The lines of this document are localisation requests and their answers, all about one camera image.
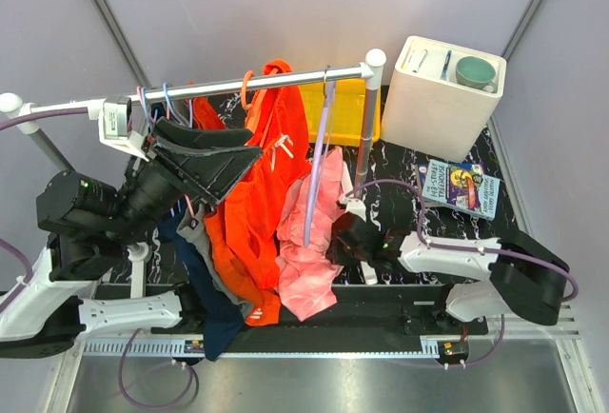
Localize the blue pen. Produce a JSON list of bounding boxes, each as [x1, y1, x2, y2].
[[441, 49, 452, 81]]

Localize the white pen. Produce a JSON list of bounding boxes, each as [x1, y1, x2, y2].
[[412, 49, 428, 73]]

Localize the orange garment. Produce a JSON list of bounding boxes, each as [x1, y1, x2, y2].
[[204, 86, 311, 326]]

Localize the pink clothes hanger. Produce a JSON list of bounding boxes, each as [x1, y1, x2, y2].
[[136, 86, 195, 217]]

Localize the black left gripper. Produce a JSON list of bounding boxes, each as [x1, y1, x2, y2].
[[108, 117, 269, 245]]

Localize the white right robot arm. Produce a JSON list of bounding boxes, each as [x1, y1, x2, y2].
[[326, 213, 570, 334]]

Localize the navy blue garment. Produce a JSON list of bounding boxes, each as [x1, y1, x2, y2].
[[157, 194, 245, 362]]

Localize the pink patterned shorts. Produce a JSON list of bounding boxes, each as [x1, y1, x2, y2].
[[276, 147, 344, 322]]

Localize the silver clothes rack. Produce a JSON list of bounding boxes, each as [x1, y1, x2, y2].
[[0, 49, 387, 298]]

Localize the black marble table mat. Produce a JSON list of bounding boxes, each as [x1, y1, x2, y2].
[[104, 84, 524, 286]]

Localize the lilac wire clothes hanger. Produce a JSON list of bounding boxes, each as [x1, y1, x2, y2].
[[303, 67, 335, 247]]

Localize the yellow plastic crate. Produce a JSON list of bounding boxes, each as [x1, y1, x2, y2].
[[299, 79, 365, 147]]

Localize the teal ceramic cup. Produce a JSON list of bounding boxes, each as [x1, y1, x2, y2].
[[455, 56, 498, 93]]

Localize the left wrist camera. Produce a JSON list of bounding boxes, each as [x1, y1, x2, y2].
[[88, 95, 147, 161]]

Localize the treehouse children's book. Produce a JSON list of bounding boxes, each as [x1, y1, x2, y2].
[[416, 160, 501, 221]]

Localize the grey garment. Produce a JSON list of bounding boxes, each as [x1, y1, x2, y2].
[[176, 204, 253, 319]]

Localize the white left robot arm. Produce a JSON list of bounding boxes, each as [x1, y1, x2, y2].
[[1, 118, 262, 359]]

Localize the white storage box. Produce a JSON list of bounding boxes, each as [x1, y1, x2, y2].
[[381, 36, 507, 163]]

